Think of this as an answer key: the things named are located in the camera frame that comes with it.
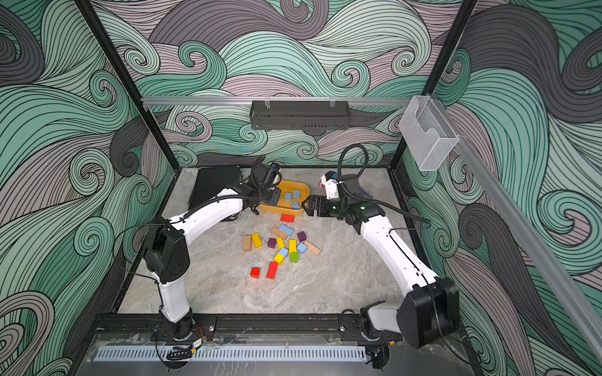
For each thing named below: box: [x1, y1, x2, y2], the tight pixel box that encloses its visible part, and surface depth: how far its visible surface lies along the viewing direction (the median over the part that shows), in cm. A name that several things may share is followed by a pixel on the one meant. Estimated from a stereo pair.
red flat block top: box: [279, 213, 296, 224], surface depth 103 cm
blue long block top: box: [279, 224, 294, 236], surface depth 99 cm
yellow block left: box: [251, 232, 263, 249], surface depth 94 cm
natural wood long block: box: [304, 240, 322, 257], surface depth 92 cm
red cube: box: [250, 267, 262, 279], surface depth 85 cm
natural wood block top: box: [271, 226, 289, 240], surface depth 97 cm
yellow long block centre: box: [288, 238, 298, 255], surface depth 94 cm
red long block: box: [266, 261, 279, 280], surface depth 88 cm
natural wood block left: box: [242, 234, 253, 252], surface depth 94 cm
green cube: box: [290, 252, 301, 264], surface depth 91 cm
